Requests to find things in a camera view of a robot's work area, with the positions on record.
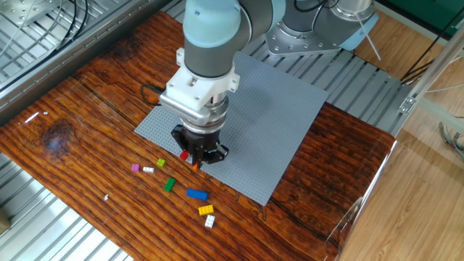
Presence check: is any silver perforated mount plate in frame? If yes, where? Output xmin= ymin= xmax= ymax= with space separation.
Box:
xmin=0 ymin=0 xmax=61 ymax=27

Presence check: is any dark green Lego brick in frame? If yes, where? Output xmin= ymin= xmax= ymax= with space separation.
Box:
xmin=162 ymin=177 xmax=177 ymax=194

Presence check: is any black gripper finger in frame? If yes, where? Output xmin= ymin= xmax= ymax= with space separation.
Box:
xmin=170 ymin=124 xmax=199 ymax=167
xmin=197 ymin=143 xmax=231 ymax=165

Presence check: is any aluminium table edge rail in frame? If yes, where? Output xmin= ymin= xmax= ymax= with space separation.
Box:
xmin=0 ymin=0 xmax=171 ymax=126

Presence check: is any thin black cable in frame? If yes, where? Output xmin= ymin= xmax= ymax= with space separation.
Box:
xmin=50 ymin=0 xmax=90 ymax=54

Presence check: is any silver robot mounting plate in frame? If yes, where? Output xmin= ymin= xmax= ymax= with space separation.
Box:
xmin=264 ymin=21 xmax=344 ymax=57

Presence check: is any long blue Lego brick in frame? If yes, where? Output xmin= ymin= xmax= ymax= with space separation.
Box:
xmin=186 ymin=188 xmax=209 ymax=202

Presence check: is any aluminium frame post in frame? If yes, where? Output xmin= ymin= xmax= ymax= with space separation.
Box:
xmin=398 ymin=25 xmax=464 ymax=115

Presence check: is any grey Lego baseplate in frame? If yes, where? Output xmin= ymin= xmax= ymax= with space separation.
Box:
xmin=133 ymin=50 xmax=329 ymax=207

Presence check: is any grey cable coil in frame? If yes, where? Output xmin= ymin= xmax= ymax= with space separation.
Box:
xmin=438 ymin=121 xmax=464 ymax=162

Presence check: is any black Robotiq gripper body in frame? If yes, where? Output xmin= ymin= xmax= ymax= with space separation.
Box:
xmin=181 ymin=125 xmax=222 ymax=155

